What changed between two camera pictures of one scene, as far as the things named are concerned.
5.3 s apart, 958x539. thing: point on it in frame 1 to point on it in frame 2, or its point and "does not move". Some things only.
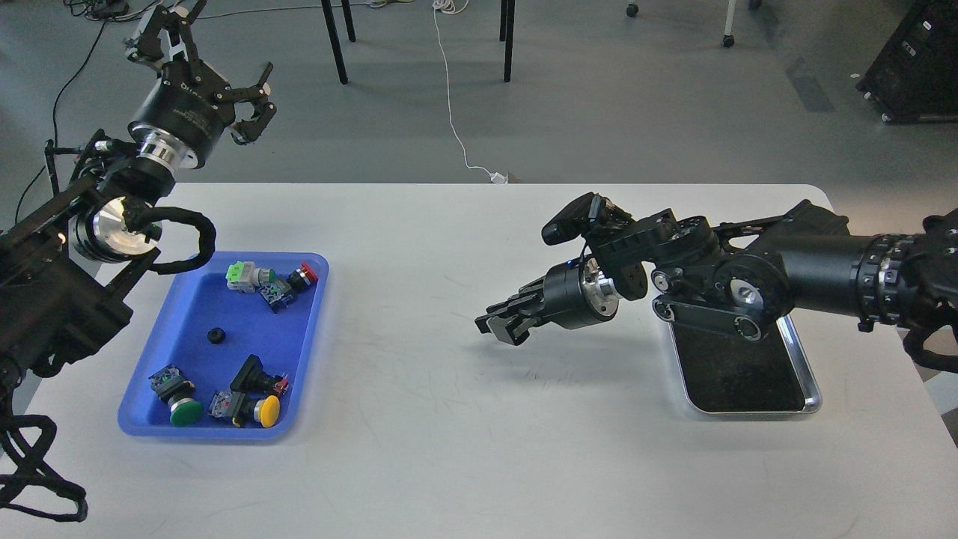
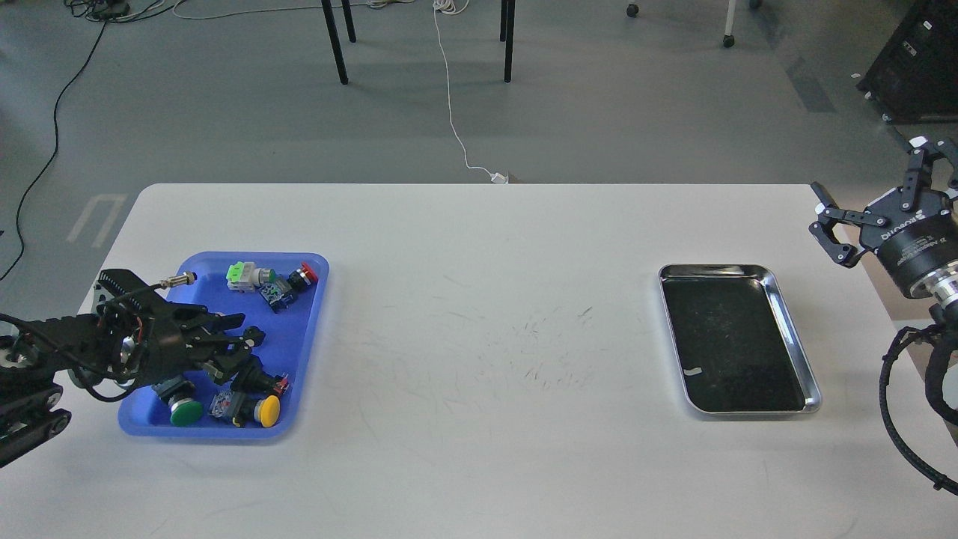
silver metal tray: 724,373 does not move
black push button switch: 251,377 does not move
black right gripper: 575,294 to 911,243
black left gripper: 181,123 to 162,340
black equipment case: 914,75 does not move
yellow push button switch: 240,406 does not move
